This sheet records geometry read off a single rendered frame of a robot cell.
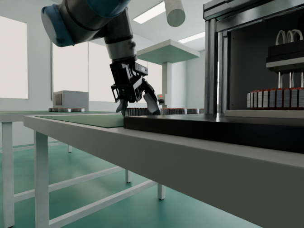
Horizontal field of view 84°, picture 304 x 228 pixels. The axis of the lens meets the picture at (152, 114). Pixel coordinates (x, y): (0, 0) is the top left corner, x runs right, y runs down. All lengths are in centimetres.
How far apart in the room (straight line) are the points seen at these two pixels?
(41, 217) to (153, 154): 94
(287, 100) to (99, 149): 32
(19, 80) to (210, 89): 432
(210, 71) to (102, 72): 482
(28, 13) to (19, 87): 162
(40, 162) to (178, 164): 87
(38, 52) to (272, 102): 468
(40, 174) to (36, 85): 374
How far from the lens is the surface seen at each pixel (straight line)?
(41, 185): 104
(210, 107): 54
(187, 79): 828
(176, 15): 168
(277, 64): 44
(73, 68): 494
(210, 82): 55
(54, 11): 40
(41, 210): 109
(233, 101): 69
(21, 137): 461
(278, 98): 35
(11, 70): 462
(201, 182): 17
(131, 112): 54
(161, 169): 20
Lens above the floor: 78
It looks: 2 degrees down
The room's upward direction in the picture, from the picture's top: straight up
